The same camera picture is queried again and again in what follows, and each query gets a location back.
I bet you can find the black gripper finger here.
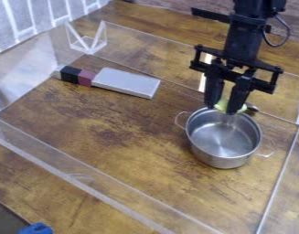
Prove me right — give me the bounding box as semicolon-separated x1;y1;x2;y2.
204;65;224;109
227;76;251;114

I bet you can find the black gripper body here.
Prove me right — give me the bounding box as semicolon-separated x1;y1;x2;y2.
189;45;283;94

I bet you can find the stainless steel pot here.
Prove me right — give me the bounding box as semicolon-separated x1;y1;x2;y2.
173;108;275;169

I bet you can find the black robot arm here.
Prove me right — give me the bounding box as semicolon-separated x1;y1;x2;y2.
189;0;291;114

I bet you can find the grey toy cleaver knife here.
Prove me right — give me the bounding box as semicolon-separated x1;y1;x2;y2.
50;65;160;100

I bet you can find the blue object at corner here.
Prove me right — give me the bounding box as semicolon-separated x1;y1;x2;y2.
17;222;53;234

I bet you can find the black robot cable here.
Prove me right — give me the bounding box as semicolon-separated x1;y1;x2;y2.
263;13;292;48

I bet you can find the clear acrylic enclosure wall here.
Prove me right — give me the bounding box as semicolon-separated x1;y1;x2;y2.
0;2;299;234

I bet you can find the clear acrylic corner bracket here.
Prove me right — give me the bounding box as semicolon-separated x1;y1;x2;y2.
64;22;106;55

